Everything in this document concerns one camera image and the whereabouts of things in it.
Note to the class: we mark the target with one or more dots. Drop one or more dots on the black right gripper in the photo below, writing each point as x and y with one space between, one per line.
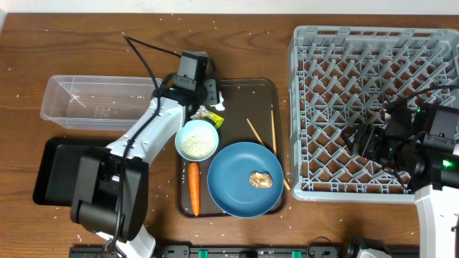
366 141

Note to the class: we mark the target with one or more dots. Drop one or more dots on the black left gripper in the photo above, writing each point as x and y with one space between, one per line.
214 98

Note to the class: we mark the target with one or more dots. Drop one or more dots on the white tissue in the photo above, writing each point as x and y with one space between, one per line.
220 105

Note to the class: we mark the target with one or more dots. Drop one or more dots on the yellow snack wrapper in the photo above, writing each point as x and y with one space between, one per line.
204 114

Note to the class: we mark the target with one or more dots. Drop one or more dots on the light blue rice bowl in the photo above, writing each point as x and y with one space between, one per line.
197 140

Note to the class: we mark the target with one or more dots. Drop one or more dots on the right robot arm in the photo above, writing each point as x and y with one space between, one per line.
422 143

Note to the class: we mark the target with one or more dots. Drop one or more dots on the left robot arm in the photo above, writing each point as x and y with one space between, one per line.
111 189

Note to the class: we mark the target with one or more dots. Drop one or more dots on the grey dishwasher rack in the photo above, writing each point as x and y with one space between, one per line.
343 76

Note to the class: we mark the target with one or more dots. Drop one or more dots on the black waste bin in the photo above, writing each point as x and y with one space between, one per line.
57 175

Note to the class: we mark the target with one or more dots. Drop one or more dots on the brown serving tray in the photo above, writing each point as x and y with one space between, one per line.
244 98

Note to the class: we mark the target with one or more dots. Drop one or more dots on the wooden chopstick left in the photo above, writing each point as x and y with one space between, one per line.
255 132

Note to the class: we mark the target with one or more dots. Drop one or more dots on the wooden chopstick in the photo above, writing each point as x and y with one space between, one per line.
255 132
286 185

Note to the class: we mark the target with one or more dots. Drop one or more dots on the wooden chopstick right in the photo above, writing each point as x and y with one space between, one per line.
286 185

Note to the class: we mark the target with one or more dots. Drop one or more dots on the orange carrot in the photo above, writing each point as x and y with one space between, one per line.
194 187

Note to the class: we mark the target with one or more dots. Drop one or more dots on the dark blue plate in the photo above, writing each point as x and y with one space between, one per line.
228 180

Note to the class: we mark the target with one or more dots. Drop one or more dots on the crumpled gold foil ball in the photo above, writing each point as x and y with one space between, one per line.
261 180

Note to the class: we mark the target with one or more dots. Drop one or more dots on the clear plastic bin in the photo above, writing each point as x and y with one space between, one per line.
96 102

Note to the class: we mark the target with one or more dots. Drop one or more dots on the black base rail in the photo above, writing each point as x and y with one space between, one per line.
233 252

